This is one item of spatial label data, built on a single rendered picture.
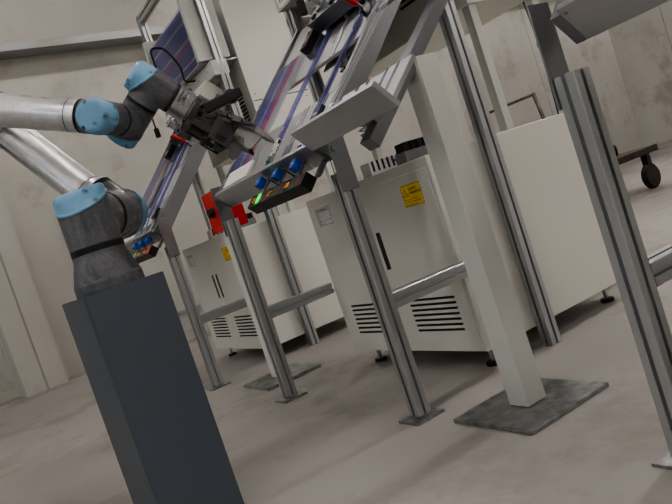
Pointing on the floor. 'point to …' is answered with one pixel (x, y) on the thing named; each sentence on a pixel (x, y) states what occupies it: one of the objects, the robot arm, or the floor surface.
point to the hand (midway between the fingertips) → (263, 145)
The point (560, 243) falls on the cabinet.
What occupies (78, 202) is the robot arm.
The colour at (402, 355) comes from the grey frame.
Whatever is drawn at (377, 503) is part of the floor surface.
